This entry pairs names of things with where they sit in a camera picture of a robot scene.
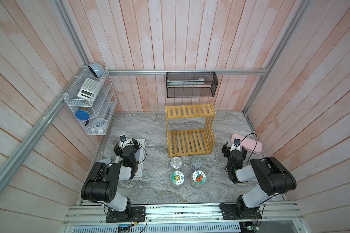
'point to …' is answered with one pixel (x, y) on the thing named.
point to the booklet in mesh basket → (200, 81)
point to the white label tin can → (176, 163)
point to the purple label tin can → (196, 163)
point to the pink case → (250, 144)
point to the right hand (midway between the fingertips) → (234, 143)
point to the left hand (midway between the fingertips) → (126, 141)
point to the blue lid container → (82, 115)
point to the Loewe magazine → (141, 153)
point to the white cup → (98, 124)
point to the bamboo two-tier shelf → (183, 142)
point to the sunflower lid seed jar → (177, 180)
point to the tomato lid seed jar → (198, 179)
